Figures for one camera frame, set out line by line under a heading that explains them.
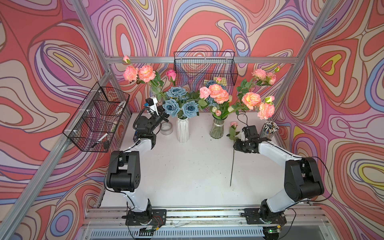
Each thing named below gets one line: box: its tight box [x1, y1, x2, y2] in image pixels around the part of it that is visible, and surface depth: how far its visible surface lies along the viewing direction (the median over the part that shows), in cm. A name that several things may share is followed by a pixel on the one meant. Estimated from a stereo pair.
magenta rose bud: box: [166, 69, 177, 86], surface depth 76 cm
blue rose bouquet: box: [162, 86, 200, 119], surface depth 73 cm
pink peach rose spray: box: [123, 55, 167, 100], surface depth 63 cm
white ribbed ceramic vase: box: [176, 116, 190, 143], surface depth 92 cm
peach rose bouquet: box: [199, 67, 281, 120], surface depth 75 cm
